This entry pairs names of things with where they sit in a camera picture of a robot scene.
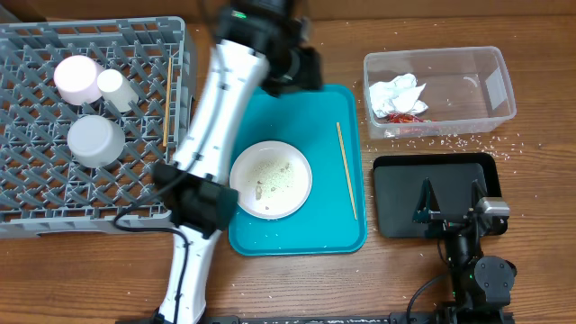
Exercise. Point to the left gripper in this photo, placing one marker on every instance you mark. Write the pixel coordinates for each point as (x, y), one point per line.
(307, 75)

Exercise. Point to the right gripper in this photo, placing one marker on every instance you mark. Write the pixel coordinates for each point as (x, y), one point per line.
(426, 210)

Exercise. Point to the red snack wrapper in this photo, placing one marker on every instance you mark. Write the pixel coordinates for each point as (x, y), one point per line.
(402, 119)

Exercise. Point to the white napkin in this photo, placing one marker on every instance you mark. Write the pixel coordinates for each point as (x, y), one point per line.
(400, 95)

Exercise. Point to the large white plate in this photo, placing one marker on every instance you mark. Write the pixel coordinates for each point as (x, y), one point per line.
(302, 177)

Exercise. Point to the white plastic cup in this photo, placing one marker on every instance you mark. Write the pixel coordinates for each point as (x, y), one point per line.
(116, 88)

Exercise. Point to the grey bowl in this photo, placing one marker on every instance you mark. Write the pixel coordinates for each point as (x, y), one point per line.
(95, 141)

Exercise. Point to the small pink bowl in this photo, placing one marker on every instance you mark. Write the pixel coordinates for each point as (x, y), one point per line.
(76, 79)

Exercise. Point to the wooden chopstick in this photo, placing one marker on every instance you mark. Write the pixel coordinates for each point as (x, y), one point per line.
(166, 123)
(345, 164)

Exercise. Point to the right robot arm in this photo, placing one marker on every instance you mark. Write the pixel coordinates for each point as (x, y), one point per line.
(481, 285)

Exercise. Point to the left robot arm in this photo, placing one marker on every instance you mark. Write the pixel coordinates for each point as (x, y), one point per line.
(258, 44)

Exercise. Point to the grey dishwasher rack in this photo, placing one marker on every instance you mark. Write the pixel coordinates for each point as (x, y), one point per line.
(43, 187)

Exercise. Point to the black plastic tray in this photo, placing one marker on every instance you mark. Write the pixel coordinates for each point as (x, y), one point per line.
(398, 182)

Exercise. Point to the teal plastic tray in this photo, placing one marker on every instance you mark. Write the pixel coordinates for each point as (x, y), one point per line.
(325, 224)

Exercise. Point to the clear plastic bin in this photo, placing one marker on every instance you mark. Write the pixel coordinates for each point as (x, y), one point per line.
(466, 90)

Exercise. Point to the rice and food scraps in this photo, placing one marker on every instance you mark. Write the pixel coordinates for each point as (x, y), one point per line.
(272, 180)

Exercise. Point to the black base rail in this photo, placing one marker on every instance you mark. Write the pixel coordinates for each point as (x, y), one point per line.
(392, 318)

